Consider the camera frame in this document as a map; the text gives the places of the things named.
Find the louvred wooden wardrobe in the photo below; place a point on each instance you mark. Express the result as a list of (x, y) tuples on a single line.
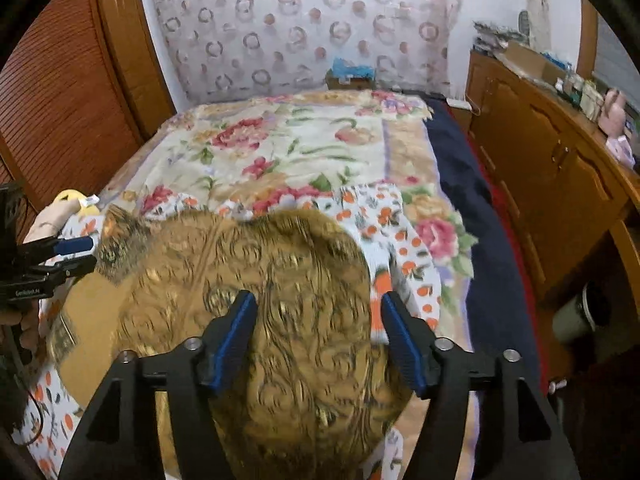
[(65, 85)]

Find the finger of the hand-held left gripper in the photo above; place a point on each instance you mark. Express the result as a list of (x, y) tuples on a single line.
[(75, 246), (75, 266)]

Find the wooden window frame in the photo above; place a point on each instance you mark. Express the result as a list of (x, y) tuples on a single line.
[(587, 40)]

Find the wooden cabinet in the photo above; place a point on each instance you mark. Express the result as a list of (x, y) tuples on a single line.
[(550, 160)]

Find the cardboard box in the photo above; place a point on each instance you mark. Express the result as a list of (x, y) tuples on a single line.
[(530, 60)]

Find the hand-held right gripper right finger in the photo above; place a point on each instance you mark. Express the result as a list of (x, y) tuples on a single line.
[(405, 345)]

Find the person's left hand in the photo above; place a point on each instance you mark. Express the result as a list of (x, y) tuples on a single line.
[(25, 330)]

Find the orange fruit print bedsheet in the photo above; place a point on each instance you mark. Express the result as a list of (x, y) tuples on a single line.
[(380, 230)]

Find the navy blue blanket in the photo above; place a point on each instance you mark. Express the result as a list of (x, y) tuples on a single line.
[(480, 240)]

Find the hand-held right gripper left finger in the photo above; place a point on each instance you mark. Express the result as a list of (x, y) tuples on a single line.
[(232, 340)]

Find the small green fan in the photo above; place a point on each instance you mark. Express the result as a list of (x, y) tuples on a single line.
[(523, 22)]

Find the grey window blind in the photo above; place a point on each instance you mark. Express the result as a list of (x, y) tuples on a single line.
[(620, 70)]

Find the floral blanket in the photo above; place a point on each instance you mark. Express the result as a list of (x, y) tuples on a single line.
[(300, 150)]

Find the pink tissue pack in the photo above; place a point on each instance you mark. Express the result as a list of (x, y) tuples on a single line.
[(620, 150)]

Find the yellow plush toy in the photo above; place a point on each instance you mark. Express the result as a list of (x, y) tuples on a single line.
[(65, 200)]

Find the stack of folded clothes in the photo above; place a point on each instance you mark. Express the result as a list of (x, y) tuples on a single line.
[(495, 37)]

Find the grey cylindrical cup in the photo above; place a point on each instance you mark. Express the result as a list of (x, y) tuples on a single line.
[(575, 317)]

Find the cluster of small bottles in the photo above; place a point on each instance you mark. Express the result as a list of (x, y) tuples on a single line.
[(580, 95)]

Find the brown gold patterned garment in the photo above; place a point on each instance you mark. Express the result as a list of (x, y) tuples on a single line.
[(300, 285)]

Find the brown box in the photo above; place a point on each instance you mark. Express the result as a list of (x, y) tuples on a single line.
[(350, 84)]

